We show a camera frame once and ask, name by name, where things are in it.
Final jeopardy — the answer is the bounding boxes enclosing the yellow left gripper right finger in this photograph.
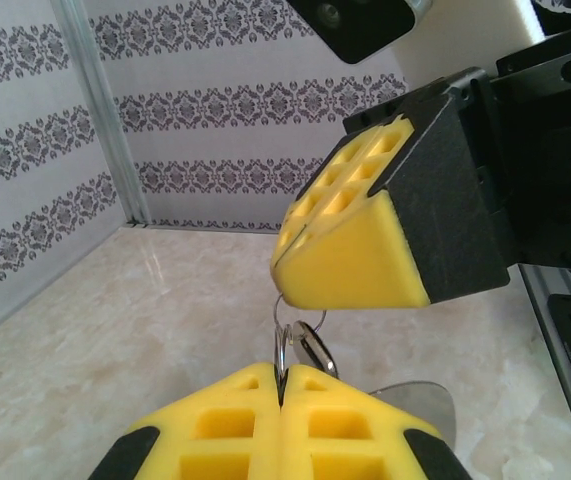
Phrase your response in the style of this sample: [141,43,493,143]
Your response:
[280,362,471,480]

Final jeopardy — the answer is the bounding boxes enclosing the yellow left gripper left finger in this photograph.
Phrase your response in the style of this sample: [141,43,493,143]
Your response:
[92,362,284,480]

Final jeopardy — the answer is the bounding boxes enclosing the silver pick-shaped metal tag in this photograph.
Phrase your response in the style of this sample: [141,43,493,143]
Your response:
[368,381,460,444]

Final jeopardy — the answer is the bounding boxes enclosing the silver key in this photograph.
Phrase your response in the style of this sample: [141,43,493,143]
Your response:
[290,321,340,380]

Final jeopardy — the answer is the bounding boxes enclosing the thin silver wire keyring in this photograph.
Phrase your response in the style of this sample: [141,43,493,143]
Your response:
[271,293,329,384]

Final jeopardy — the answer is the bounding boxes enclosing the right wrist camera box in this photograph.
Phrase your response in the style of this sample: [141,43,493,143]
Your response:
[284,0,434,65]

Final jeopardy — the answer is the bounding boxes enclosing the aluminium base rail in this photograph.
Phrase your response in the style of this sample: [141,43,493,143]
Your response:
[517,264,571,480]

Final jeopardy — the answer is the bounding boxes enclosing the aluminium corner frame post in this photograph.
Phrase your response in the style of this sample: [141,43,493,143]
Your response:
[53,0,152,230]

